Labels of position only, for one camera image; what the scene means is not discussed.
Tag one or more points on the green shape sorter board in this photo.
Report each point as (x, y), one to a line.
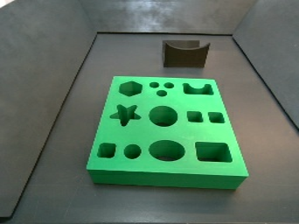
(165, 135)

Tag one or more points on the black U-shaped block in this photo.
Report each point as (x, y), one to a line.
(185, 53)

